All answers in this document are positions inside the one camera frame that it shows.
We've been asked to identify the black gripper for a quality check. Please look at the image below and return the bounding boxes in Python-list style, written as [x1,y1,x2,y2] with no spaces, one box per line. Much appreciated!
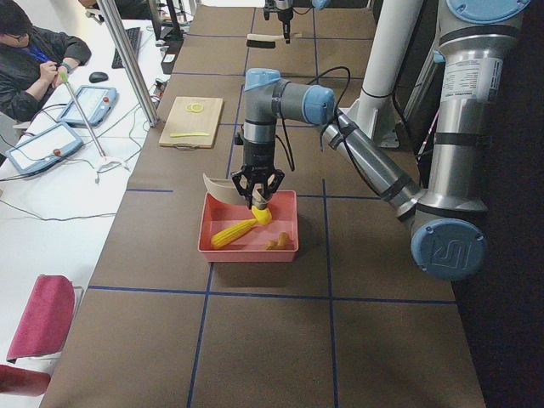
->
[274,0,294,43]
[232,142,284,208]

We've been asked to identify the beige hand brush black bristles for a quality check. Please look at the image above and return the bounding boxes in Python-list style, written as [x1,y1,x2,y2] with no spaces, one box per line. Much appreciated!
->
[246,32,303,49]

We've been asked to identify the yellow toy potato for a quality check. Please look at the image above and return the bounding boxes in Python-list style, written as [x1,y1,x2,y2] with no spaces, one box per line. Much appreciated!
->
[251,206,273,225]

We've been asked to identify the tan toy ginger root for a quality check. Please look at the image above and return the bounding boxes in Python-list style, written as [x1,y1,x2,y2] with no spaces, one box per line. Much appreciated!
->
[265,232,292,250]

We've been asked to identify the yellow toy corn cob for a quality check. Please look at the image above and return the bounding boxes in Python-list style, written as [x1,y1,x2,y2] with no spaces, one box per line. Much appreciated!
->
[211,218,258,250]

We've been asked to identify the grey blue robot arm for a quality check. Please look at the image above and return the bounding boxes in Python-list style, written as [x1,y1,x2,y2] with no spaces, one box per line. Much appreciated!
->
[232,1,527,281]
[272,0,330,44]

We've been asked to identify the red plastic bin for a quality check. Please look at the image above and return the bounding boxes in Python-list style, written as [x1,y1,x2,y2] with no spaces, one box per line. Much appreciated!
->
[198,190,299,263]

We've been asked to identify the yellow toy knife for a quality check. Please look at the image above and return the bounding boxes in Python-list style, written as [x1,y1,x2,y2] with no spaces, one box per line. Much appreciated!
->
[169,132,210,139]

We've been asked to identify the yellow lemon slice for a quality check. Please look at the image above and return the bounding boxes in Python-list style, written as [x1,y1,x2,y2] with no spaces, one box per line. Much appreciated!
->
[186,103,204,114]

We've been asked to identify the wooden cutting board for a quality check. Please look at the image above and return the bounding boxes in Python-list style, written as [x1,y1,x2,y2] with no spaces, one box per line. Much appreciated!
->
[159,97,224,149]

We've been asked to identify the metal grabber stick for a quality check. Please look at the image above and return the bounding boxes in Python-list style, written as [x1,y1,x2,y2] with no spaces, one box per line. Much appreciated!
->
[59,71,106,167]

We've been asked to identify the black keyboard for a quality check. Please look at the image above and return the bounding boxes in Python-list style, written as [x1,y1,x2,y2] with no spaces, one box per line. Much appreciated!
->
[110,26,142,70]

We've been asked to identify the blue teach pendant far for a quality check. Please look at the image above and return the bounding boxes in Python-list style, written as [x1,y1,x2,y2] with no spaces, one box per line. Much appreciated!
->
[57,85,117,128]

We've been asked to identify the blue teach pendant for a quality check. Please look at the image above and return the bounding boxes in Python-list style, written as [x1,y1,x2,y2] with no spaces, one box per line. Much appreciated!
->
[57,85,117,128]
[6,122,83,175]

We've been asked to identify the black computer mouse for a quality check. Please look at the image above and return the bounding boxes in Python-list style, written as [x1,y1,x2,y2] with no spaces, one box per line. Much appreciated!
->
[88,71,109,83]

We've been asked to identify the blue teach pendant near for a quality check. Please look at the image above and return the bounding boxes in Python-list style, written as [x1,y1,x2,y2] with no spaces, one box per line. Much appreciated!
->
[6,122,83,175]

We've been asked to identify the seated person dark jacket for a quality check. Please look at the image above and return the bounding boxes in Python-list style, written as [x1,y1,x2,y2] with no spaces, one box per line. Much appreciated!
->
[1,1,92,122]

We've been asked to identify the red chair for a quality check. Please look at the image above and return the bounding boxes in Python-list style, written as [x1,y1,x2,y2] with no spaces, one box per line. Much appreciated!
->
[1,275,78,397]

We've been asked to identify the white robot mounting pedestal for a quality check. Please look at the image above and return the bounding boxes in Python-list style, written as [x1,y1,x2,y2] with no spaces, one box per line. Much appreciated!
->
[342,0,423,149]

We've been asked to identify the aluminium frame post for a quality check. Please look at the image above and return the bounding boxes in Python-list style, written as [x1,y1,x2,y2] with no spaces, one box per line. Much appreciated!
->
[97,0,159,128]

